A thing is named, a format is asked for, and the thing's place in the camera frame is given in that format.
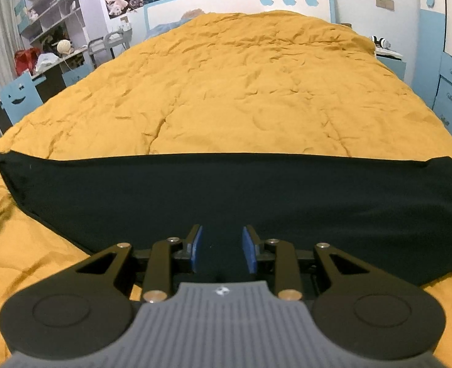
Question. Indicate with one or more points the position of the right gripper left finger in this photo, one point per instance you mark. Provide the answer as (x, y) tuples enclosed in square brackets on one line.
[(166, 259)]

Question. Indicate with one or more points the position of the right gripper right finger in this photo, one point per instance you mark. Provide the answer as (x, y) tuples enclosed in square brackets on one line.
[(273, 257)]

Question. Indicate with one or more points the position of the black pants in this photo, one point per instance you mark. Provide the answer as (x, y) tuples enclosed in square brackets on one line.
[(393, 214)]

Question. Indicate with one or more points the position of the blue smiley chair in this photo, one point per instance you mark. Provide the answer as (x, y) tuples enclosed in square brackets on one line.
[(20, 97)]

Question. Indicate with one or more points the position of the cluttered desk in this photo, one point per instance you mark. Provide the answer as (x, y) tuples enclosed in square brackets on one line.
[(54, 79)]

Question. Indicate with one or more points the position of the white blue bookshelf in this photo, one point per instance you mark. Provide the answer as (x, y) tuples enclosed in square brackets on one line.
[(39, 21)]

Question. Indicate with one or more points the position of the grey metal chair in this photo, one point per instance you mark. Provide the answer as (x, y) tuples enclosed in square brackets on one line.
[(107, 43)]

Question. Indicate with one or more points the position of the blue pillow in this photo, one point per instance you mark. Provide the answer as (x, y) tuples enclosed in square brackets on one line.
[(164, 28)]

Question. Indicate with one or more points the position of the yellow quilted duvet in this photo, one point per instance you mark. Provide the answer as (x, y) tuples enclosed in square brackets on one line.
[(273, 82)]

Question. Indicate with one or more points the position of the blue bedside table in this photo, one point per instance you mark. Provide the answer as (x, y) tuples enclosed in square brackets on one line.
[(393, 61)]

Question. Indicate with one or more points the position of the white headphones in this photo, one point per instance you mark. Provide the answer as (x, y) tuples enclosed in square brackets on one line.
[(381, 42)]

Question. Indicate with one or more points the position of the white blue bed headboard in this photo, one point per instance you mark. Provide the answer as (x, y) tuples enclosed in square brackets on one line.
[(164, 12)]

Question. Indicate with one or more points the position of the beige wall switch plate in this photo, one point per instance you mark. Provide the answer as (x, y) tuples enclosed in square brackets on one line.
[(385, 4)]

